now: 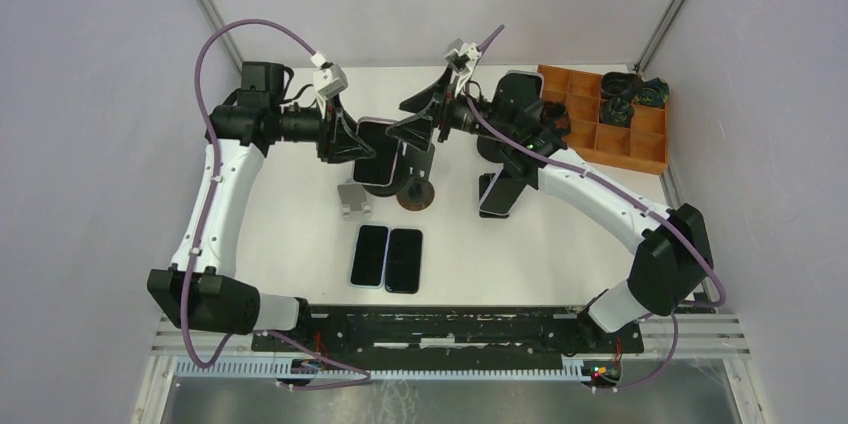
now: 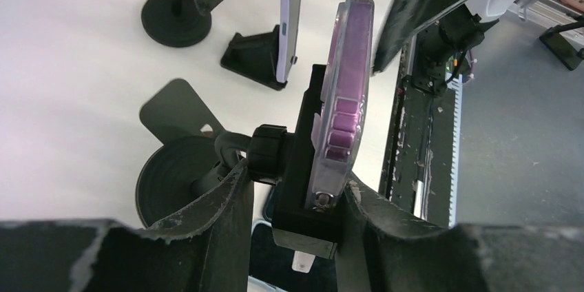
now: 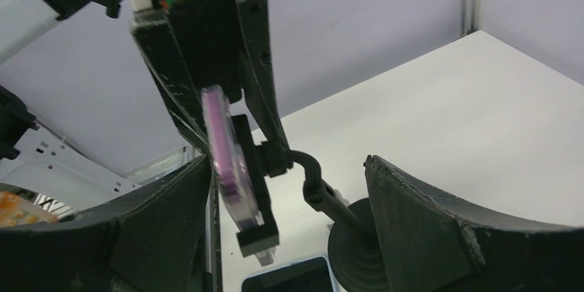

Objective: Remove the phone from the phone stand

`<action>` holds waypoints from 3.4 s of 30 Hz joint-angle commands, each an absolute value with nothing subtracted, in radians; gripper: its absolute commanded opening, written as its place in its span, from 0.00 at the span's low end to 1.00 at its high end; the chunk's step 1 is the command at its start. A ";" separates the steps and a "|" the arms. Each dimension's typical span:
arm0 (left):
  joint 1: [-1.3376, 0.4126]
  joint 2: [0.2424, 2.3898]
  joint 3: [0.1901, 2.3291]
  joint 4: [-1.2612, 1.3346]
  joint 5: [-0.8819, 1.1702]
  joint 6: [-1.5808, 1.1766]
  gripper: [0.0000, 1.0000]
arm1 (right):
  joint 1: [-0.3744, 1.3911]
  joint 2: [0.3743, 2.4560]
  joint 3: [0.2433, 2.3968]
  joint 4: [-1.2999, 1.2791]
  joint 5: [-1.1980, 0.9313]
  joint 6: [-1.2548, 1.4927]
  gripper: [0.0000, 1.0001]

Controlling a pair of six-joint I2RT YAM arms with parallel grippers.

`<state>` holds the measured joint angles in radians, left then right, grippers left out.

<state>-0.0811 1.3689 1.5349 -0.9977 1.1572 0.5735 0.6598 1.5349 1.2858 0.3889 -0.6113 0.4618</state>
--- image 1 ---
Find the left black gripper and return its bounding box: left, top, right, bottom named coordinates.
left=270, top=93, right=375, bottom=164

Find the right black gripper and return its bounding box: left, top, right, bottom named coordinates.
left=386, top=65, right=514, bottom=154

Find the silver folding phone stand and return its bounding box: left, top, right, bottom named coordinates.
left=336, top=181, right=372, bottom=221

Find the black round-base stand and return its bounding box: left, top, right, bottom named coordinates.
left=396, top=143, right=435, bottom=212

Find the light blue smartphone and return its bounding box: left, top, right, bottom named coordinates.
left=349, top=224, right=390, bottom=288

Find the black smartphone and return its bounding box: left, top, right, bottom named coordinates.
left=384, top=228, right=423, bottom=294

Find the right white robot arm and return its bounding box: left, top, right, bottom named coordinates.
left=387, top=69, right=716, bottom=352

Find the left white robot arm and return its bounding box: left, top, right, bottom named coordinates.
left=147, top=56, right=376, bottom=352

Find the smartphone lying near right arm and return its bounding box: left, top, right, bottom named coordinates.
left=478, top=172, right=526, bottom=219

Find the black left phone stand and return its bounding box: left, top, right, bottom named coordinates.
left=363, top=184, right=404, bottom=197

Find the black phone stand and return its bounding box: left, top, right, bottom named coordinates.
left=476, top=135, right=513, bottom=164
left=363, top=184, right=404, bottom=197

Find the black right phone stand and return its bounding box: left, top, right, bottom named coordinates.
left=476, top=135, right=513, bottom=164

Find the dark rolled band middle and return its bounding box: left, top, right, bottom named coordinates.
left=599, top=97, right=635, bottom=128

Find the dark rolled band top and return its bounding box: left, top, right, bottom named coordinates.
left=600, top=72, right=644, bottom=101

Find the orange wooden divided tray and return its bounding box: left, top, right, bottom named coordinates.
left=537, top=65, right=669, bottom=175

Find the dark rolled band right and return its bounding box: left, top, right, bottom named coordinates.
left=633, top=77, right=670, bottom=109

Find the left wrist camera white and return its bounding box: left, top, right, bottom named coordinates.
left=310, top=51, right=348, bottom=106

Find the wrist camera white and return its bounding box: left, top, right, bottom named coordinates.
left=444, top=38, right=481, bottom=79
left=310, top=51, right=348, bottom=106

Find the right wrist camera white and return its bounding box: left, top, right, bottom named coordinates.
left=444, top=38, right=481, bottom=79

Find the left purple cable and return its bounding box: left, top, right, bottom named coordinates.
left=178, top=19, right=323, bottom=371

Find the white slotted cable duct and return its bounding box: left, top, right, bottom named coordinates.
left=174, top=356, right=602, bottom=384

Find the aluminium frame rail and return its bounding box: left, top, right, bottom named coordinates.
left=150, top=311, right=753, bottom=361

